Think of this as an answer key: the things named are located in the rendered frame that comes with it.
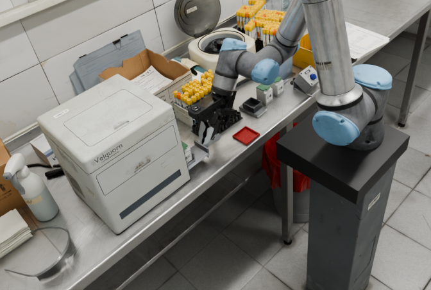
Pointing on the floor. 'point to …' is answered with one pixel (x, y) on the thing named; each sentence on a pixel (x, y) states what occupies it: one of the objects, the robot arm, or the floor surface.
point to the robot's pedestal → (344, 235)
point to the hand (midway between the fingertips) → (202, 145)
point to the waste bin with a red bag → (302, 209)
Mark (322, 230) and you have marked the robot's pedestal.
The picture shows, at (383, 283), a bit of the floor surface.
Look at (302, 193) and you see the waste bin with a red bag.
